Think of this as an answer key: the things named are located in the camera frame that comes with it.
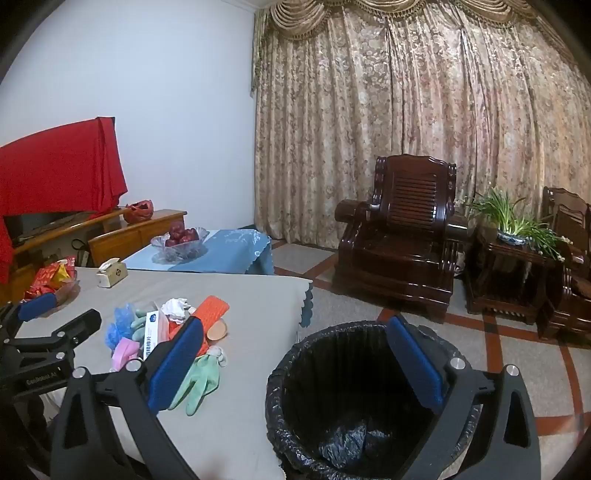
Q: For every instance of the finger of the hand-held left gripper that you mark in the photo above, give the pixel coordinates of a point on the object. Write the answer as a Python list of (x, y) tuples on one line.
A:
[(37, 307), (76, 325)]

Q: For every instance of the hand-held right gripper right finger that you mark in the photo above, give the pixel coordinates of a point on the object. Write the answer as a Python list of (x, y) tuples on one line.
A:
[(415, 364)]

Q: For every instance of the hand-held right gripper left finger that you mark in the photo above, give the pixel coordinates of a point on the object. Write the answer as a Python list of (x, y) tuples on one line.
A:
[(178, 364)]

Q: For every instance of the green rubber glove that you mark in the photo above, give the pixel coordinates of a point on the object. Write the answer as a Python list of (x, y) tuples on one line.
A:
[(137, 325), (198, 383)]

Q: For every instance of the white box with blue print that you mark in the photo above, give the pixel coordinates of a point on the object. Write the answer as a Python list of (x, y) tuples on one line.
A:
[(152, 332)]

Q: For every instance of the blue plastic bag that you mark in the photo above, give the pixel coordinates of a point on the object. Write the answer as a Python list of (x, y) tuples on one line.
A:
[(121, 323)]

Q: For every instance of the tan oval wooden piece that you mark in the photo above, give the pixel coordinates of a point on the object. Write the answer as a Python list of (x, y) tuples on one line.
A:
[(217, 331)]

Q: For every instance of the pink sponge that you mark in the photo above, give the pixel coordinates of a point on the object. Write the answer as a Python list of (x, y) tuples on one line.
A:
[(124, 353)]

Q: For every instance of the white tissue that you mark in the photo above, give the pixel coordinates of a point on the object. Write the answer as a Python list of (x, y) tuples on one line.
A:
[(175, 307)]

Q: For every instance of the trash bin with black liner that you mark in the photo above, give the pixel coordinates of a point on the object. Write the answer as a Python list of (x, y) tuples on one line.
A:
[(323, 369)]

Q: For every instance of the glass snack dish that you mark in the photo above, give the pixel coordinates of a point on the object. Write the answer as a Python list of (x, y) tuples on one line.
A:
[(69, 288)]

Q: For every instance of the yellow snack packet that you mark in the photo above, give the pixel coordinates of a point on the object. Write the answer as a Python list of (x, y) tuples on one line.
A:
[(62, 273)]

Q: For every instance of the tissue box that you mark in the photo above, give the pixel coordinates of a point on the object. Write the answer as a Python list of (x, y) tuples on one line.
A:
[(113, 276)]

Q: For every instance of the black television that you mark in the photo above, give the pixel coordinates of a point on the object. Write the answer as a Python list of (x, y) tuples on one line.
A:
[(27, 226)]

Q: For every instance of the wooden television cabinet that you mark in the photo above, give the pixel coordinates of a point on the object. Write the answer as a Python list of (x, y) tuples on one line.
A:
[(134, 235)]

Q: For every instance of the dark wooden armchair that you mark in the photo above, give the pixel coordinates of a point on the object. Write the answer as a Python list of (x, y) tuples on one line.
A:
[(401, 258), (568, 295)]

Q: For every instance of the glass fruit bowl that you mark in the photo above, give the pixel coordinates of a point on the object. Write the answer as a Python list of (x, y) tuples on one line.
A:
[(180, 253)]

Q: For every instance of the red apple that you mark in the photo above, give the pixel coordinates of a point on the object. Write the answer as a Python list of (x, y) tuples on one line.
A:
[(183, 241), (193, 234), (177, 227), (171, 242)]

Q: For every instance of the blue tablecloth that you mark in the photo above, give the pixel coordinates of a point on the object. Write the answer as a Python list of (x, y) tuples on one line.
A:
[(231, 251)]

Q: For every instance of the dark wooden side table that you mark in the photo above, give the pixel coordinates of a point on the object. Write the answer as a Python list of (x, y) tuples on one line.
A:
[(508, 277)]

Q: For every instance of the red cloth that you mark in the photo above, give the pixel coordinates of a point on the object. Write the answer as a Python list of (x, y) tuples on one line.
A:
[(55, 170)]

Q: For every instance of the potted green plant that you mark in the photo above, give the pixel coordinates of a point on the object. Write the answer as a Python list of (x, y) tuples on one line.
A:
[(512, 221)]

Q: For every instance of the floral beige curtain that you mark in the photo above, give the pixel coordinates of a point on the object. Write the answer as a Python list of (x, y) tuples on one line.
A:
[(369, 92)]

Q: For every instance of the fringed curtain valance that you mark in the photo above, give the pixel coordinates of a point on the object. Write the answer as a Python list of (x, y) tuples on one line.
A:
[(300, 14)]

